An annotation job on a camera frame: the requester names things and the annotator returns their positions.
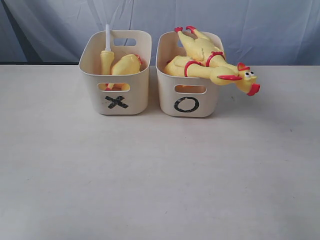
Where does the headless yellow rubber chicken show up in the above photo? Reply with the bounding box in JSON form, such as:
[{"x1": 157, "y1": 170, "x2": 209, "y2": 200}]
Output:
[{"x1": 99, "y1": 54, "x2": 142, "y2": 91}]

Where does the cream bin marked O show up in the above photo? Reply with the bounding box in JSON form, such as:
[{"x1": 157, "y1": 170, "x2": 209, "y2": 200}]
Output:
[{"x1": 156, "y1": 31, "x2": 219, "y2": 118}]

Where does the blue backdrop curtain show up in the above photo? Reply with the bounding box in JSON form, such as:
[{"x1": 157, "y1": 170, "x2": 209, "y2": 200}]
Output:
[{"x1": 0, "y1": 0, "x2": 320, "y2": 65}]

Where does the cream bin marked X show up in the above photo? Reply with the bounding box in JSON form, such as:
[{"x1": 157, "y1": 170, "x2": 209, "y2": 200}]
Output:
[{"x1": 78, "y1": 30, "x2": 152, "y2": 115}]

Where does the severed chicken head with tube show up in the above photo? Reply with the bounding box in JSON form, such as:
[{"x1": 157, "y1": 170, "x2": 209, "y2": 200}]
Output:
[{"x1": 100, "y1": 23, "x2": 115, "y2": 75}]

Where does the whole yellow rubber chicken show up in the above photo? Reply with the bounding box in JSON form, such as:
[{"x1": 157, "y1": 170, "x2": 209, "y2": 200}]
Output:
[{"x1": 163, "y1": 55, "x2": 242, "y2": 86}]

